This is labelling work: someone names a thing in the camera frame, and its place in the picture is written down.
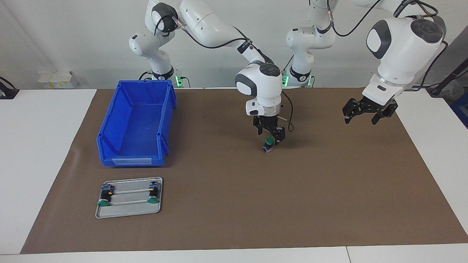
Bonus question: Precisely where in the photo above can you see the grey metal tray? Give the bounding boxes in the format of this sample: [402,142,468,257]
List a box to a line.
[95,177,163,219]

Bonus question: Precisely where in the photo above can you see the blue plastic storage bin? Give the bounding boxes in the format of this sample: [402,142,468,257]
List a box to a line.
[96,80,178,168]

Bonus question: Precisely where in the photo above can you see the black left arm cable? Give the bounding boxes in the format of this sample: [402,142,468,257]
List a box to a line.
[327,0,448,92]

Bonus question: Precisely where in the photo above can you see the green pushbutton switch black block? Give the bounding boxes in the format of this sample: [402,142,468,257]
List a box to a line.
[147,181,162,204]

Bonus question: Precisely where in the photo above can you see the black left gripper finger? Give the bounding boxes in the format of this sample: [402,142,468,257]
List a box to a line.
[371,100,399,125]
[343,98,363,125]

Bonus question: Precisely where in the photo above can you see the brown table mat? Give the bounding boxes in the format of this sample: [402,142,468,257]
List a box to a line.
[20,87,468,255]

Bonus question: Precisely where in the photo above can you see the blue crate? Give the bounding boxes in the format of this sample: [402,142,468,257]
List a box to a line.
[450,91,468,129]

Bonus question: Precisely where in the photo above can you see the black stand with pole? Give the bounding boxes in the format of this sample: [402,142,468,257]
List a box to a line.
[426,58,468,98]

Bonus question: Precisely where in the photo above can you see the black table clamp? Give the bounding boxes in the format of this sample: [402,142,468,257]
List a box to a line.
[0,77,19,100]

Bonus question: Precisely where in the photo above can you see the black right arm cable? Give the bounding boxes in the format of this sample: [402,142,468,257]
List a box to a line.
[155,15,294,133]

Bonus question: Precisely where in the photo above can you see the green pushbutton switch silver block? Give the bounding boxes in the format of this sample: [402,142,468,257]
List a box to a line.
[97,184,115,207]

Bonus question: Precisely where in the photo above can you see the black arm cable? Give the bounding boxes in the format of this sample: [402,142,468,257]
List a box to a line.
[327,0,448,92]
[155,15,294,133]

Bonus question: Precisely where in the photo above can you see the white cardboard box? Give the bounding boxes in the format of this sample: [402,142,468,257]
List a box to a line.
[38,70,75,89]

